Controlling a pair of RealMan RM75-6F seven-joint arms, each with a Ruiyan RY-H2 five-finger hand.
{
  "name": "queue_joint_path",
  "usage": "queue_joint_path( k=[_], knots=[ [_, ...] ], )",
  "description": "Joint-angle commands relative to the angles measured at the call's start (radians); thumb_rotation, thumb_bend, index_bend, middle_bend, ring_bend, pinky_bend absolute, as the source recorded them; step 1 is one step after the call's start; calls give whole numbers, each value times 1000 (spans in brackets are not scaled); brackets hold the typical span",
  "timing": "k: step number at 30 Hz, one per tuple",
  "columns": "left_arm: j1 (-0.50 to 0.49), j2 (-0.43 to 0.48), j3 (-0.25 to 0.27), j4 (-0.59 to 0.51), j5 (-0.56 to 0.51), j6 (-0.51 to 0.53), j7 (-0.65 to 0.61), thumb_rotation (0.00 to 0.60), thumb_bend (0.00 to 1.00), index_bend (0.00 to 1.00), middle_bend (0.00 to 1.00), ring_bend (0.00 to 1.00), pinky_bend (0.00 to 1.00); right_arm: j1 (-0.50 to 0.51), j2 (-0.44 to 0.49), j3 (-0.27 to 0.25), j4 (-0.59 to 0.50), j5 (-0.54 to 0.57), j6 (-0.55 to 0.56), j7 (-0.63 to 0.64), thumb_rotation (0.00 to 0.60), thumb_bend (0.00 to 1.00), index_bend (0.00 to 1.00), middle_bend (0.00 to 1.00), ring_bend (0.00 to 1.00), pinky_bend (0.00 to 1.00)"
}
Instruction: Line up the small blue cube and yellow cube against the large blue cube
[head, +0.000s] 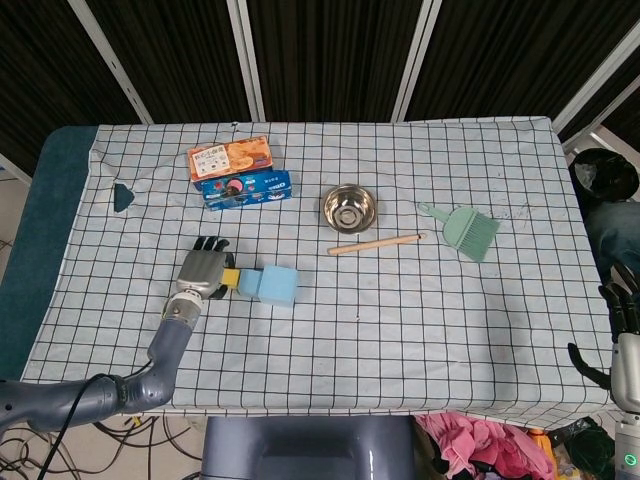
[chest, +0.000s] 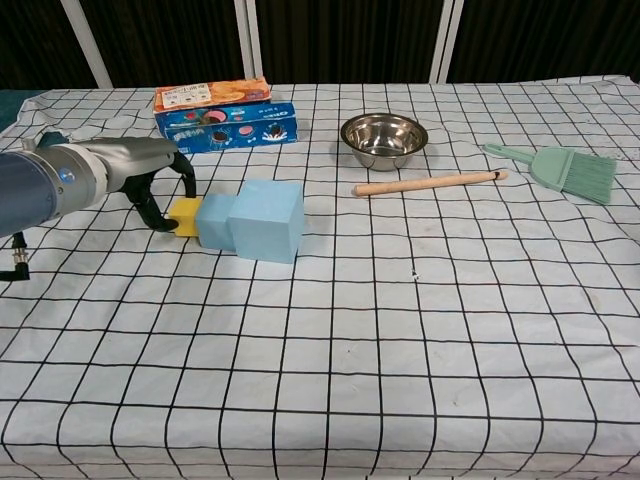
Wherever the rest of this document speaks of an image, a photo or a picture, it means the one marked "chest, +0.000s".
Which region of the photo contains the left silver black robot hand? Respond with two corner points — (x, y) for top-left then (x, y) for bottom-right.
(102, 136), (199, 234)

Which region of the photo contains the yellow foam cube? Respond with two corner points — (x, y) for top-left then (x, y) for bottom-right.
(167, 196), (205, 239)

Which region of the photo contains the small blue foam cube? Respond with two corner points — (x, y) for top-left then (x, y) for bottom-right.
(194, 193), (241, 252)

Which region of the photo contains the green hand brush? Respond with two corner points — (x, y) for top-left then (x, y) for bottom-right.
(482, 142), (618, 205)

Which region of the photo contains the orange biscuit box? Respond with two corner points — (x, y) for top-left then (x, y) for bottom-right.
(152, 77), (274, 115)

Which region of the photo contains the blue Oreo cookie box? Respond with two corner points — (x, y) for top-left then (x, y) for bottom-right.
(153, 101), (300, 155)

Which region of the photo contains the large blue foam cube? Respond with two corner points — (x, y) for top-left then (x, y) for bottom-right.
(227, 178), (305, 265)

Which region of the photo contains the stainless steel bowl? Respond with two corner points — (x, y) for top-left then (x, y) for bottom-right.
(340, 113), (430, 173)

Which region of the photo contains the wooden stick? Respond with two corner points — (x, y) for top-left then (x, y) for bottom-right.
(353, 169), (509, 198)

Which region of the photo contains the white black checkered tablecloth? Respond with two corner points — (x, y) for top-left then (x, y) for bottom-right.
(0, 74), (640, 480)

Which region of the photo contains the white partition frame post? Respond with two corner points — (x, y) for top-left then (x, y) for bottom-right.
(234, 0), (265, 84)
(59, 0), (114, 90)
(428, 0), (466, 84)

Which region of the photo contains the black arm cable with plug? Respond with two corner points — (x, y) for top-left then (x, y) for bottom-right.
(0, 231), (32, 282)

